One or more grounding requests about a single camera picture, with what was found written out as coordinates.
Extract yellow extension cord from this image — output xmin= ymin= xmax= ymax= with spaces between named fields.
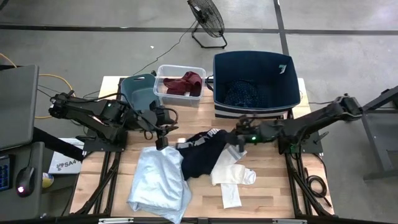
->
xmin=0 ymin=52 xmax=74 ymax=120

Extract yellow blue ball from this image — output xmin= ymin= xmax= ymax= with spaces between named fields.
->
xmin=42 ymin=172 xmax=55 ymax=189

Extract navy shorts with white waistband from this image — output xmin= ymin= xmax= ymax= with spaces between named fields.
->
xmin=176 ymin=128 xmax=238 ymax=181

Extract black keypad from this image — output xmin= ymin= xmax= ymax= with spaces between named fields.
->
xmin=0 ymin=154 xmax=12 ymax=192

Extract grey laptop lid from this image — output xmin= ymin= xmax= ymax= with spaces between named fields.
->
xmin=0 ymin=64 xmax=40 ymax=152

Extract black metal stand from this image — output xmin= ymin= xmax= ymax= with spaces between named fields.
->
xmin=360 ymin=85 xmax=398 ymax=182

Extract black floor fan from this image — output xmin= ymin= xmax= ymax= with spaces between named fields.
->
xmin=187 ymin=0 xmax=228 ymax=50

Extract white cloth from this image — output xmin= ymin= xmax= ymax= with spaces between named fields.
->
xmin=210 ymin=144 xmax=257 ymax=209

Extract black table frame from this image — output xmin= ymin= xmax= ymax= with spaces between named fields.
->
xmin=60 ymin=76 xmax=336 ymax=224

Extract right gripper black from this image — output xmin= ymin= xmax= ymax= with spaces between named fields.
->
xmin=225 ymin=115 xmax=259 ymax=154

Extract light blue patterned cloth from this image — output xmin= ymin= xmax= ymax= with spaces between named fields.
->
xmin=127 ymin=146 xmax=193 ymax=224

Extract coiled black cable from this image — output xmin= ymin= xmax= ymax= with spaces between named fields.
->
xmin=303 ymin=174 xmax=333 ymax=208

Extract grey side desk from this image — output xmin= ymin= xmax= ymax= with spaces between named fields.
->
xmin=0 ymin=141 xmax=45 ymax=222

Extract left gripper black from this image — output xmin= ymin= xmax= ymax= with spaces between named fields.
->
xmin=148 ymin=99 xmax=180 ymax=151

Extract maroon cloth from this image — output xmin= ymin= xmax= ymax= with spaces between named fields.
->
xmin=163 ymin=71 xmax=203 ymax=97

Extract dark teal cloth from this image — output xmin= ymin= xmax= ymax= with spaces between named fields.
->
xmin=223 ymin=79 xmax=266 ymax=108

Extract black floor cable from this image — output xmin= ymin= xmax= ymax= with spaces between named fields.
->
xmin=36 ymin=83 xmax=101 ymax=126

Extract navy white striped fabric basket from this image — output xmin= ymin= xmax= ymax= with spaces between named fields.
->
xmin=213 ymin=50 xmax=302 ymax=119

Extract black fan cable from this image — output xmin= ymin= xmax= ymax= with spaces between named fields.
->
xmin=133 ymin=20 xmax=198 ymax=76

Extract white paper sheet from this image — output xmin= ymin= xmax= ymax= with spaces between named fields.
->
xmin=48 ymin=138 xmax=85 ymax=175

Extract black computer mouse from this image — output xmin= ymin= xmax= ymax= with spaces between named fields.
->
xmin=15 ymin=166 xmax=35 ymax=198

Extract teal plastic basket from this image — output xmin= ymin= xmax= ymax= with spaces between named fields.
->
xmin=120 ymin=73 xmax=162 ymax=113

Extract clear plastic bin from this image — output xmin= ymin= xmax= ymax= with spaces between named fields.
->
xmin=153 ymin=64 xmax=207 ymax=108

